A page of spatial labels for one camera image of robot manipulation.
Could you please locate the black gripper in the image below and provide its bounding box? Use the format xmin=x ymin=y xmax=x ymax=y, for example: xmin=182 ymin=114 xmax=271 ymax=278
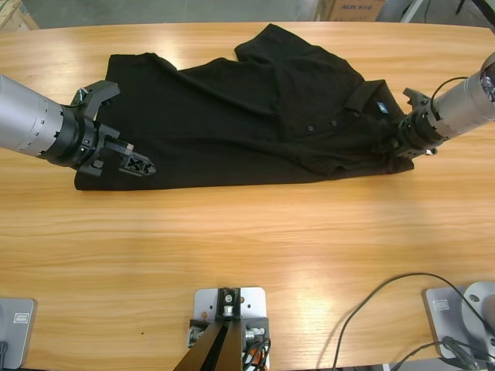
xmin=56 ymin=103 xmax=158 ymax=179
xmin=377 ymin=109 xmax=441 ymax=158

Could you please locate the black Unitree polo shirt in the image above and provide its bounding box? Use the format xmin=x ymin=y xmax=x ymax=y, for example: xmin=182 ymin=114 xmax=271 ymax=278
xmin=73 ymin=22 xmax=417 ymax=192

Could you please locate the long black arched cable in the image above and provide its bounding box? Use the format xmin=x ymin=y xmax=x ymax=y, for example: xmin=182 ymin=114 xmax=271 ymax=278
xmin=331 ymin=272 xmax=495 ymax=370

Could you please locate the black cable bundle under post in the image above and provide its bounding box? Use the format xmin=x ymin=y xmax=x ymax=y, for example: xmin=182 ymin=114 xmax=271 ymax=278
xmin=240 ymin=336 xmax=272 ymax=371

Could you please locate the white box with AUX print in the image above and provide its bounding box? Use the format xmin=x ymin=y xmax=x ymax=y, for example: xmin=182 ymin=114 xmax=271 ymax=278
xmin=331 ymin=0 xmax=387 ymax=22

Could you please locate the dark aluminium camera post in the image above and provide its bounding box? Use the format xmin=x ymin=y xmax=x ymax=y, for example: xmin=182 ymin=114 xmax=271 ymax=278
xmin=172 ymin=318 xmax=244 ymax=371

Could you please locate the white metal mounting plate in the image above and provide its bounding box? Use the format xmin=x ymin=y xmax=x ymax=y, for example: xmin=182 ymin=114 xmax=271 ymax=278
xmin=192 ymin=286 xmax=270 ymax=371

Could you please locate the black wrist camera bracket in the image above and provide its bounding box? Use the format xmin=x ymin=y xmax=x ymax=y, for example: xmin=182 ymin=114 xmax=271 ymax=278
xmin=402 ymin=87 xmax=431 ymax=114
xmin=70 ymin=80 xmax=121 ymax=121

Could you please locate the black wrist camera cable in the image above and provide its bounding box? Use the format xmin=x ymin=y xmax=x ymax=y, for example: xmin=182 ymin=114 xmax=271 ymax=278
xmin=430 ymin=75 xmax=471 ymax=117

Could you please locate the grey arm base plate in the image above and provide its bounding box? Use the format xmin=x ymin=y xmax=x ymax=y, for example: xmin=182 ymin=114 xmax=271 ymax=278
xmin=0 ymin=296 xmax=39 ymax=370
xmin=422 ymin=284 xmax=495 ymax=360

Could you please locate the black cable bundle at base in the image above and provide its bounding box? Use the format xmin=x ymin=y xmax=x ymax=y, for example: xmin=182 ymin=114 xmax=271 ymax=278
xmin=392 ymin=335 xmax=490 ymax=371

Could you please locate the wooden crate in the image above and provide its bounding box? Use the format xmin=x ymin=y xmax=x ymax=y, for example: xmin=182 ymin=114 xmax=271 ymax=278
xmin=0 ymin=0 xmax=40 ymax=32

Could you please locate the grey metal stand leg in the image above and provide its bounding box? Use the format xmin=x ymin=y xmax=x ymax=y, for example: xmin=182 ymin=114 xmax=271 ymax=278
xmin=399 ymin=0 xmax=426 ymax=24

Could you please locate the black corner bracket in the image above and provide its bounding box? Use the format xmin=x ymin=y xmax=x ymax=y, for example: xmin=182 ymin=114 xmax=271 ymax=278
xmin=188 ymin=318 xmax=212 ymax=347
xmin=241 ymin=317 xmax=271 ymax=345
xmin=216 ymin=286 xmax=243 ymax=322

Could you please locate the grey arm base disc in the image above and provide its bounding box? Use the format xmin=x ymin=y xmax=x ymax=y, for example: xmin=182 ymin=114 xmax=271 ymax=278
xmin=462 ymin=281 xmax=495 ymax=337

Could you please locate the black diagonal bar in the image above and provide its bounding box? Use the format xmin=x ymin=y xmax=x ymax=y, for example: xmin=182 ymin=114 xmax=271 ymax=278
xmin=469 ymin=0 xmax=495 ymax=22

